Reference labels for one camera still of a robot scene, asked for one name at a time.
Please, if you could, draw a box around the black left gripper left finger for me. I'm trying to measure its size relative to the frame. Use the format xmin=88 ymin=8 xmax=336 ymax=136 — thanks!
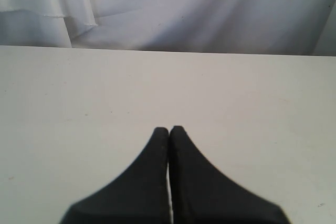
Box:
xmin=61 ymin=127 xmax=171 ymax=223

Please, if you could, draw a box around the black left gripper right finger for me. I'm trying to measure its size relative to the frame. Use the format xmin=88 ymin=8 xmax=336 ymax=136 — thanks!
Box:
xmin=169 ymin=126 xmax=290 ymax=223

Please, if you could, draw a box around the white backdrop cloth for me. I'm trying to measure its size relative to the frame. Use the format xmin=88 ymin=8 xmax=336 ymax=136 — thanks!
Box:
xmin=1 ymin=0 xmax=335 ymax=56

